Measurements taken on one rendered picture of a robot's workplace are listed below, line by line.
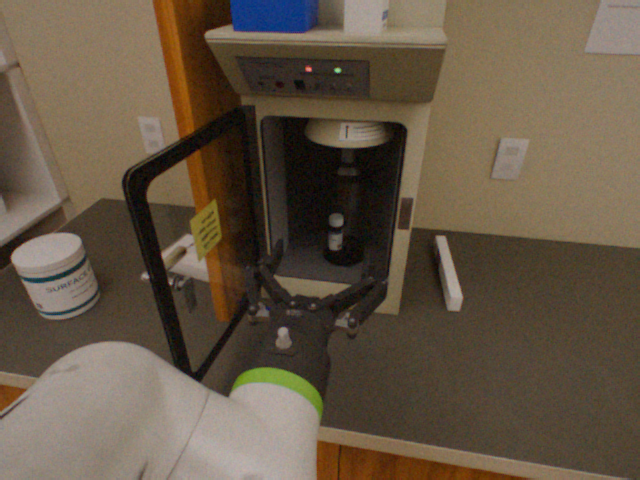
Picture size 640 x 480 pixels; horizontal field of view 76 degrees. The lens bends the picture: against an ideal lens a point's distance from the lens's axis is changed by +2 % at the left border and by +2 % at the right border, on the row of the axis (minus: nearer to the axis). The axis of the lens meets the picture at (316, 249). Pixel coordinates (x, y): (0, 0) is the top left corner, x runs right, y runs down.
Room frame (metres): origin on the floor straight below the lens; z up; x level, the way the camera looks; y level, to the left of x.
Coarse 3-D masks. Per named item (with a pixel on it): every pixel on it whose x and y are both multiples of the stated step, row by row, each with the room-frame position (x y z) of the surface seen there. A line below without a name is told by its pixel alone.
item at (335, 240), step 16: (336, 176) 0.76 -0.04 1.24; (352, 176) 0.75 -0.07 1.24; (336, 192) 0.76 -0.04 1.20; (352, 192) 0.76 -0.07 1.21; (336, 208) 0.76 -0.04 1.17; (352, 208) 0.76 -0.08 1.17; (336, 224) 0.76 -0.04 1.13; (352, 224) 0.76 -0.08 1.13; (336, 240) 0.76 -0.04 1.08; (352, 240) 0.76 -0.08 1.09
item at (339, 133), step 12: (312, 120) 0.77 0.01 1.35; (324, 120) 0.75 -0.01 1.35; (336, 120) 0.73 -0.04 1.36; (348, 120) 0.73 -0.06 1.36; (372, 120) 0.74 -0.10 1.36; (312, 132) 0.76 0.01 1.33; (324, 132) 0.74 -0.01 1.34; (336, 132) 0.72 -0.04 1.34; (348, 132) 0.72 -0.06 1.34; (360, 132) 0.72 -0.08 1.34; (372, 132) 0.73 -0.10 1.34; (384, 132) 0.74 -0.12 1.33; (324, 144) 0.73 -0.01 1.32; (336, 144) 0.72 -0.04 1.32; (348, 144) 0.71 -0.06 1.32; (360, 144) 0.71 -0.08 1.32; (372, 144) 0.72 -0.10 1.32
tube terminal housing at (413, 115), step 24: (336, 0) 0.70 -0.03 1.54; (408, 0) 0.68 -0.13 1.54; (432, 0) 0.68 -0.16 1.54; (336, 24) 0.70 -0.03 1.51; (408, 24) 0.68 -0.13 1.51; (432, 24) 0.68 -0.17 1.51; (264, 96) 0.73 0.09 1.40; (288, 96) 0.72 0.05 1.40; (360, 120) 0.69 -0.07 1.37; (384, 120) 0.69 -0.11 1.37; (408, 120) 0.68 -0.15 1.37; (408, 144) 0.68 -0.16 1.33; (408, 168) 0.68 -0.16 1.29; (264, 192) 0.73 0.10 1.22; (408, 192) 0.68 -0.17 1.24; (408, 240) 0.67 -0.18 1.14; (288, 288) 0.72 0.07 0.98; (312, 288) 0.71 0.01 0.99; (336, 288) 0.70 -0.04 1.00; (384, 312) 0.68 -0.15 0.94
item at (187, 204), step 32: (192, 160) 0.55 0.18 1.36; (224, 160) 0.63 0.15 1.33; (128, 192) 0.42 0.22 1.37; (160, 192) 0.47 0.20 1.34; (192, 192) 0.53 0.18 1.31; (224, 192) 0.62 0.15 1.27; (160, 224) 0.46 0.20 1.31; (192, 224) 0.52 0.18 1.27; (224, 224) 0.60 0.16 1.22; (192, 256) 0.51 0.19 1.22; (224, 256) 0.59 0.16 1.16; (224, 288) 0.57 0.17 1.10; (192, 320) 0.48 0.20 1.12; (224, 320) 0.56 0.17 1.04; (192, 352) 0.46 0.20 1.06
